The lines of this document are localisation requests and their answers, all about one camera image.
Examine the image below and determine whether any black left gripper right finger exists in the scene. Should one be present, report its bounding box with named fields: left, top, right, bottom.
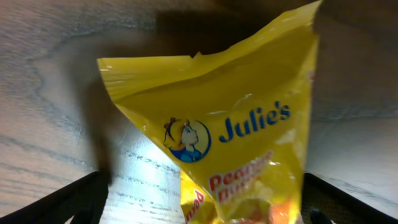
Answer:
left=301, top=173, right=397, bottom=224

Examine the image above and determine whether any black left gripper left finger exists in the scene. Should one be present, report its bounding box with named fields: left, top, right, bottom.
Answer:
left=1, top=171, right=109, bottom=224

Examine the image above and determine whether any yellow Julie's peanut butter packet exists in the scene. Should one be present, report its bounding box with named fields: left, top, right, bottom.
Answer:
left=98, top=2, right=320, bottom=223

